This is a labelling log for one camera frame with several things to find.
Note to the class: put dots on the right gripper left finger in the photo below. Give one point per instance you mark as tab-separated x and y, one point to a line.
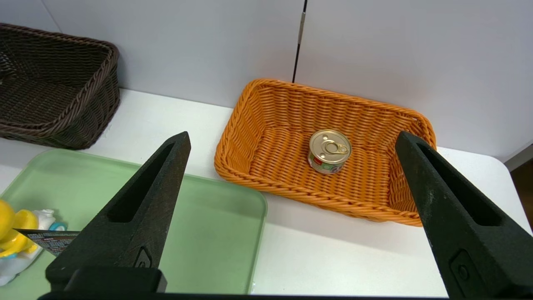
137	233

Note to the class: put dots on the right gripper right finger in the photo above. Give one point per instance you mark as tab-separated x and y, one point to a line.
466	233

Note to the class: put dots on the black cosmetic tube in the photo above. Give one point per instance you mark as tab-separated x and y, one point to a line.
50	241

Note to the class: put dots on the yellow duck toy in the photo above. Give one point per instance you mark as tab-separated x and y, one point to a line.
12	239

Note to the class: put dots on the tin can with pull tab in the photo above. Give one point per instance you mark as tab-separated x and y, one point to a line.
330	148

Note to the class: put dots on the orange wicker basket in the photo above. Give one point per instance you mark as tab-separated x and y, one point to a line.
283	158

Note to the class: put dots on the dark brown wicker basket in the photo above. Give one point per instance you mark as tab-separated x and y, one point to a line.
50	91

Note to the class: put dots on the green plastic tray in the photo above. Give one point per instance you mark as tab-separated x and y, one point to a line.
212	237

